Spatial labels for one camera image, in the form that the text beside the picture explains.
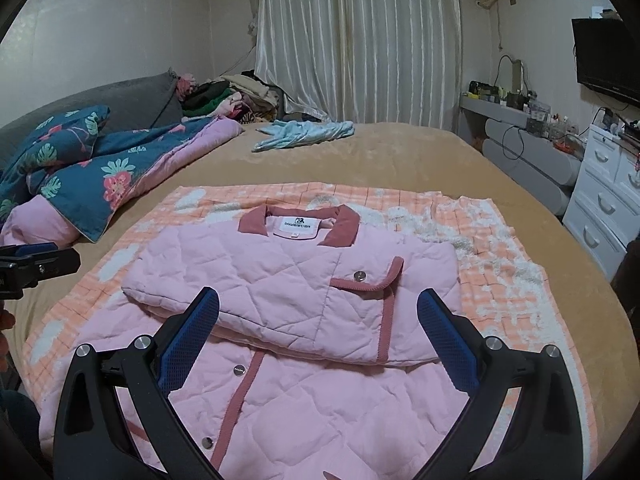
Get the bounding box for person's blue pants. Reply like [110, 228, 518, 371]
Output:
[0, 390, 42, 466]

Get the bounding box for pile of clothes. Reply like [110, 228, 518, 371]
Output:
[175, 72, 287, 125]

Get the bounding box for orange checked blanket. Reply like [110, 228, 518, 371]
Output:
[22, 184, 599, 480]

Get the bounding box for person's left hand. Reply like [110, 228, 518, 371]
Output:
[0, 305, 16, 366]

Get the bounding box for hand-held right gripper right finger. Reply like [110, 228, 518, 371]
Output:
[416, 287, 583, 480]

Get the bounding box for black television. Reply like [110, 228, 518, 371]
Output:
[571, 17, 640, 109]

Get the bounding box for white drawer cabinet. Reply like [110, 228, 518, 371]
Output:
[562, 122, 640, 282]

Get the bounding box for floral blue quilt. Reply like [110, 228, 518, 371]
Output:
[0, 117, 247, 261]

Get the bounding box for cluttered white desk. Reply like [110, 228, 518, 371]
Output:
[459, 94, 584, 217]

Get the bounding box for light blue garment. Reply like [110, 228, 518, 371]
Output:
[251, 120, 356, 154]

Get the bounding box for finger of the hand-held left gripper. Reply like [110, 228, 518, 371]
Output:
[0, 242, 60, 260]
[29, 247, 81, 277]

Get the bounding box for grey pillow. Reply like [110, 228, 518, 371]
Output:
[0, 71, 184, 171]

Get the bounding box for small clutter on shelf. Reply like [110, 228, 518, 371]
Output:
[464, 56, 584, 153]

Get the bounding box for pink quilted jacket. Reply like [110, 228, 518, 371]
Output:
[37, 204, 482, 480]

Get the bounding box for white curtain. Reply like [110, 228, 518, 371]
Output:
[247, 0, 462, 127]

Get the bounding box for bed with tan cover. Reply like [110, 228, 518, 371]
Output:
[0, 121, 627, 413]

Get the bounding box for floral blue pillow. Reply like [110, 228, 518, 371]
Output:
[0, 105, 112, 201]

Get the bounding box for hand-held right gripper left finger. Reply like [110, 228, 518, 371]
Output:
[54, 287, 221, 480]

